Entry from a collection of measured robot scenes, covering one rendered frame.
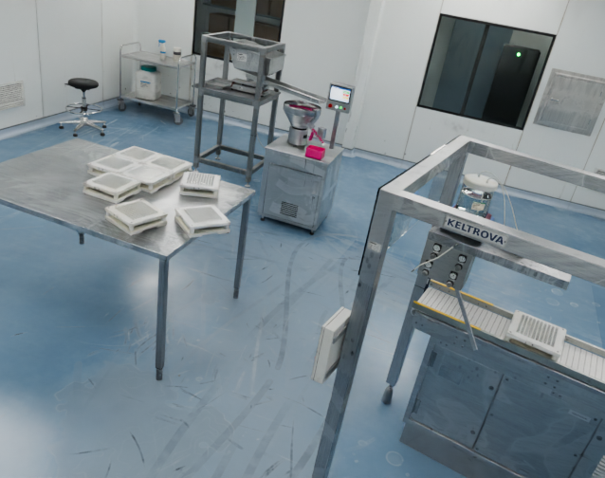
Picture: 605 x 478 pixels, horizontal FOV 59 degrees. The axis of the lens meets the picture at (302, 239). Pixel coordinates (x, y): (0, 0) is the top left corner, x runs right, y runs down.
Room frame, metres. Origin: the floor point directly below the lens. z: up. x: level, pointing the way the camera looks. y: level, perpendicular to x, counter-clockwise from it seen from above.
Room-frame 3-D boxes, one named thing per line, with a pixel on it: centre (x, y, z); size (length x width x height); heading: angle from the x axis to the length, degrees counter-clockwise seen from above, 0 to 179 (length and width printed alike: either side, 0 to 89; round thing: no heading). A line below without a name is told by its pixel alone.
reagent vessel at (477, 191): (2.34, -0.74, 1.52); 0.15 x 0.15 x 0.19
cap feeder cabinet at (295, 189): (4.98, 0.12, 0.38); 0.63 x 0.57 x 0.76; 76
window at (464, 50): (7.13, -1.86, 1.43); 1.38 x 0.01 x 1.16; 76
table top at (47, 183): (3.12, 1.25, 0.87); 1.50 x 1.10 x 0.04; 74
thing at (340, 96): (5.07, -0.12, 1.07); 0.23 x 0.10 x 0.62; 76
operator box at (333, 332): (1.69, -0.19, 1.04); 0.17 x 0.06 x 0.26; 154
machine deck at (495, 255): (2.30, -0.93, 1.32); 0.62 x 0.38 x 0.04; 64
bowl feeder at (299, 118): (5.05, 0.15, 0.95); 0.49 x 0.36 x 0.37; 76
